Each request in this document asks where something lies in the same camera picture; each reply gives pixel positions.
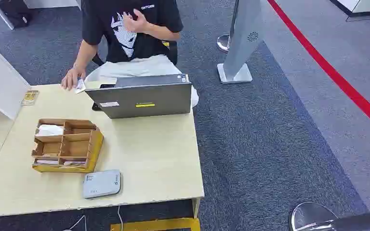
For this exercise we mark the person's left hand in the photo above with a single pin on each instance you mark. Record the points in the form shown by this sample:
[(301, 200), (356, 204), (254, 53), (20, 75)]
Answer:
[(137, 23)]

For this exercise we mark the person's right hand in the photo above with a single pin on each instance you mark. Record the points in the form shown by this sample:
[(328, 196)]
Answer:
[(70, 78)]

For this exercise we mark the person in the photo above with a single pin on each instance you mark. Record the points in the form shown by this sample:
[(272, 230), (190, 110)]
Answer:
[(108, 22)]

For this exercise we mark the yellow card pack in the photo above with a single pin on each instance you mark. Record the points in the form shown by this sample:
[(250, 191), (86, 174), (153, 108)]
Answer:
[(30, 97)]

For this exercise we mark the white card stack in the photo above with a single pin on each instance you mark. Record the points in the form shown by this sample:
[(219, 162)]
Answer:
[(49, 130)]

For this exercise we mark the white desk partition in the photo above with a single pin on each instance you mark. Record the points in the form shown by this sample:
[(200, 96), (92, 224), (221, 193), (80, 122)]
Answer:
[(0, 79)]

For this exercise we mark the wooden card box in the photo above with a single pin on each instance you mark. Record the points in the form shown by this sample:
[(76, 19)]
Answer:
[(76, 150)]

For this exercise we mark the grey laptop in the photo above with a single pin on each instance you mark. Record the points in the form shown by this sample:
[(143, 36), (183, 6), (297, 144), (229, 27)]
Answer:
[(140, 97)]

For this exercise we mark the white table panel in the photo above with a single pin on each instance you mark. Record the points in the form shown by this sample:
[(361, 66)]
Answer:
[(51, 3)]

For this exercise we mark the white card in slot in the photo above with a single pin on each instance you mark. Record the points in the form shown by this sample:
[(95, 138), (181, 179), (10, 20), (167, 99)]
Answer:
[(47, 162), (74, 163)]

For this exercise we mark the black bag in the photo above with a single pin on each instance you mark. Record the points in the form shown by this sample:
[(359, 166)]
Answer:
[(14, 12)]

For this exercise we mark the chrome stanchion base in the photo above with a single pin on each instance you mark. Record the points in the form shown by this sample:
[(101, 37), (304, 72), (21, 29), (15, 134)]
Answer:
[(309, 216), (223, 43)]

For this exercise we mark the white table leg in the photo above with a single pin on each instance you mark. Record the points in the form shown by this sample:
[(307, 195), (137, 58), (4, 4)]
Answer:
[(1, 16)]

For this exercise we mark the grey kiosk stand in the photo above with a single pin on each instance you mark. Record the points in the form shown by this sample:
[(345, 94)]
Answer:
[(242, 38)]

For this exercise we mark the grey card reader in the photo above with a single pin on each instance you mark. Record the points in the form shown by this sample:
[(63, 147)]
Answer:
[(102, 184)]

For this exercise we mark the yellow floor board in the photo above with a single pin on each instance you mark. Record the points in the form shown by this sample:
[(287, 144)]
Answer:
[(156, 225)]

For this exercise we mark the white cabinet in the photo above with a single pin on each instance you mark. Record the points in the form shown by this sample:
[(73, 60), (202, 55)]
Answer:
[(362, 5)]

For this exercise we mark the black stanchion post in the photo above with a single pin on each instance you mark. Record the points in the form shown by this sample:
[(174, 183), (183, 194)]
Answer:
[(363, 220)]

